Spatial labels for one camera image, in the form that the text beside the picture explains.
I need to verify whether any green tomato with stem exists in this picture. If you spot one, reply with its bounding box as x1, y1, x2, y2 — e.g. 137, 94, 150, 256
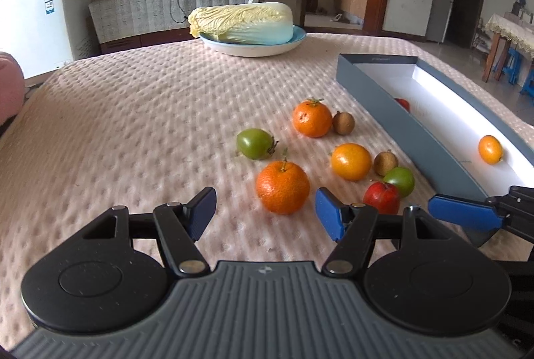
236, 128, 279, 160

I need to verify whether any white chest freezer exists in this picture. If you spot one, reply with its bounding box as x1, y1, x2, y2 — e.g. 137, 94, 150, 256
0, 0, 91, 86

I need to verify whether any brown kiwi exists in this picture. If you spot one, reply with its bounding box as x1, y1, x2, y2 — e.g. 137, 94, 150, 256
332, 111, 355, 136
374, 150, 399, 177

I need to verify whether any cabinet with patterned cloth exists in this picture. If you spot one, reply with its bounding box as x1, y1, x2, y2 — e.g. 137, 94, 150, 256
88, 0, 264, 55

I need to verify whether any small smooth orange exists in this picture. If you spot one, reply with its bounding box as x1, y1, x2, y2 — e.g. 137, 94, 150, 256
478, 135, 504, 165

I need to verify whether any blue stool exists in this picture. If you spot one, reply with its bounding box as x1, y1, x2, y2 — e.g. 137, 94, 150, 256
521, 66, 534, 98
498, 47, 523, 84

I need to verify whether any tangerine with green leaves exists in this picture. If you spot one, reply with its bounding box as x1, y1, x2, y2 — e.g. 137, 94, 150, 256
292, 97, 333, 138

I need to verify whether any grey box with white inside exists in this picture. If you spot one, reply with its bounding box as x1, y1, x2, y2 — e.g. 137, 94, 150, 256
336, 53, 534, 248

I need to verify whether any pink plush cushion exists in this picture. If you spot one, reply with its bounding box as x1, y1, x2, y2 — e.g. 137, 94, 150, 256
0, 52, 26, 127

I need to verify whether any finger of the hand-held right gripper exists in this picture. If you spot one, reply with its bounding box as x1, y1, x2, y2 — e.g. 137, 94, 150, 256
428, 186, 534, 247

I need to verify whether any round green plum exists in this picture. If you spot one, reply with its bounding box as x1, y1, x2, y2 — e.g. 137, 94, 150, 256
383, 167, 416, 198

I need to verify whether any light blue plate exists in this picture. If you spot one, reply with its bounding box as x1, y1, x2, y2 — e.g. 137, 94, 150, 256
199, 25, 308, 58

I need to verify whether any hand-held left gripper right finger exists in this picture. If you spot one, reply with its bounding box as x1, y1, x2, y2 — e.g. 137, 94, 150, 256
315, 188, 455, 277

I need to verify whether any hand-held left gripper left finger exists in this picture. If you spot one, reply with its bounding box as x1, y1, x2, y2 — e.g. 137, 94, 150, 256
81, 187, 218, 276

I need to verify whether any black power cable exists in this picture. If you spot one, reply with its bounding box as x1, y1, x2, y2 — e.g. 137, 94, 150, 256
167, 0, 189, 26

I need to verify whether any side table with lace cloth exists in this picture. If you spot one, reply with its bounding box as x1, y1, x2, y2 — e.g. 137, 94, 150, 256
483, 12, 534, 84

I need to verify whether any napa cabbage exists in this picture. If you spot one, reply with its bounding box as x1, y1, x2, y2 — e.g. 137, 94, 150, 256
188, 1, 295, 46

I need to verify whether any large tangerine with stem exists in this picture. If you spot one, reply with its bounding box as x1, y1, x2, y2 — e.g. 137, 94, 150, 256
256, 150, 310, 215

